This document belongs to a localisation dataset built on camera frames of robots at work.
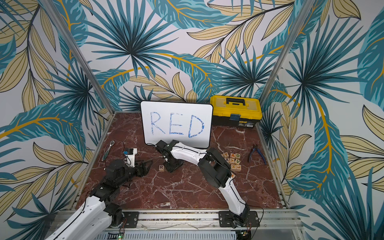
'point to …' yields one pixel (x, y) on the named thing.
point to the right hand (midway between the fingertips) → (173, 168)
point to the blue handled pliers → (255, 147)
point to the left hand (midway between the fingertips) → (148, 163)
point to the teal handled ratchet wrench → (104, 156)
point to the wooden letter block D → (237, 155)
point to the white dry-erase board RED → (190, 123)
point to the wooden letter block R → (161, 167)
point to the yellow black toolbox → (238, 111)
